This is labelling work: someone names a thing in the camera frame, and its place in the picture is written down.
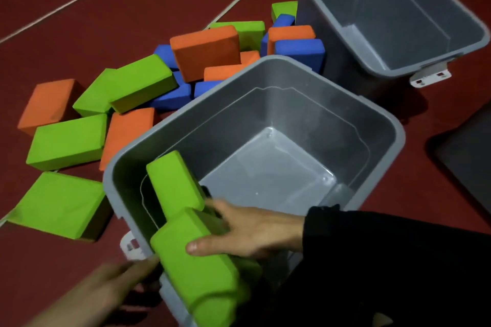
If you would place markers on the pile of mixed foam blocks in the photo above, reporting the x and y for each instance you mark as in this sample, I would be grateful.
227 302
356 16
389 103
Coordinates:
142 81

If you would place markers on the person's right thumb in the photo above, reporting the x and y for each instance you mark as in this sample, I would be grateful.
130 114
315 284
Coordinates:
211 245

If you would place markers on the dark grey bin lid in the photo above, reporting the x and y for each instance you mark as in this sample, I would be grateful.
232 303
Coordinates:
468 154

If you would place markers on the white bin latch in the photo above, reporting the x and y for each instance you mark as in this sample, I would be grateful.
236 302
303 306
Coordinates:
429 77
130 246

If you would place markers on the green foam block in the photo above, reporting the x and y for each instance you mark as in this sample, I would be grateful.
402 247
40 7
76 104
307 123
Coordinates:
174 181
191 273

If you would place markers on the person's left fingers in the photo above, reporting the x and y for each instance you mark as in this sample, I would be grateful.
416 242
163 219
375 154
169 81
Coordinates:
140 269

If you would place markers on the person's right forearm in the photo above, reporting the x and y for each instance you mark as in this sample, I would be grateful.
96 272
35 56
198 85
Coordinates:
383 238

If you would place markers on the person's left hand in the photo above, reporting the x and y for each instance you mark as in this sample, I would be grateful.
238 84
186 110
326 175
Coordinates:
99 292

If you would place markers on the person's right hand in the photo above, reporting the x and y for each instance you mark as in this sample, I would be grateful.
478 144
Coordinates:
261 231

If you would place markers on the grey plastic storage bin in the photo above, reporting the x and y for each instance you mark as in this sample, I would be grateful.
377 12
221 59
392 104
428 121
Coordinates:
383 12
287 116

